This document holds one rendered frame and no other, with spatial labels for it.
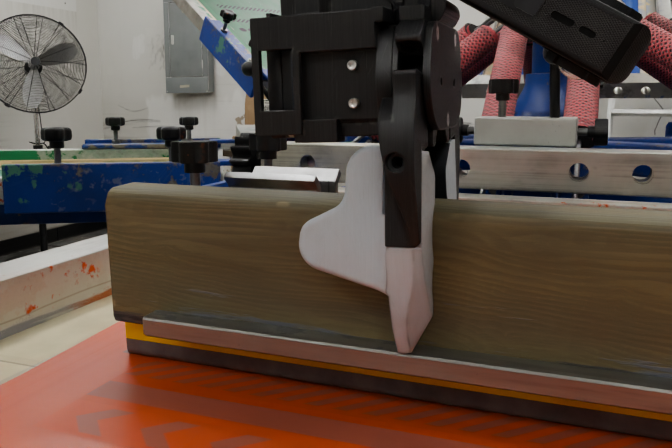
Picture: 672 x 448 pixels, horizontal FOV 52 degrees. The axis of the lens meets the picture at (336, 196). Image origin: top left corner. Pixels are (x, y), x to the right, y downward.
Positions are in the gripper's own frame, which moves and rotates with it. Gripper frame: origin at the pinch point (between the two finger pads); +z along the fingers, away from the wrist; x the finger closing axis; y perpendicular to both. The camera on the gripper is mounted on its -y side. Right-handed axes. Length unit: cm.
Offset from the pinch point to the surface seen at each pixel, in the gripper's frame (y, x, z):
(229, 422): 8.4, 5.1, 4.4
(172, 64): 300, -435, -45
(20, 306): 26.9, -1.4, 2.1
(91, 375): 18.0, 2.9, 4.1
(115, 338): 20.5, -2.3, 4.0
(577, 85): -5, -83, -11
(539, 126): -1, -58, -6
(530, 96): 4, -110, -10
